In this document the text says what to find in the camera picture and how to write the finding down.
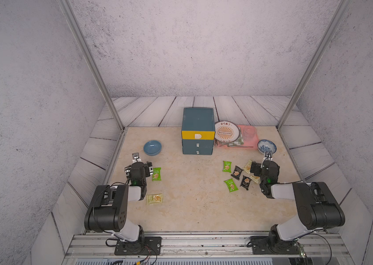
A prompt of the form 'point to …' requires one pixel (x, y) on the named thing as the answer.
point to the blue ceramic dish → (152, 148)
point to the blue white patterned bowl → (264, 146)
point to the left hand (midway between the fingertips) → (141, 163)
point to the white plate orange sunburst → (226, 131)
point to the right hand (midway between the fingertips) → (265, 162)
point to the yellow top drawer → (197, 134)
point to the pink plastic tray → (246, 145)
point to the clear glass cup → (249, 133)
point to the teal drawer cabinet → (197, 119)
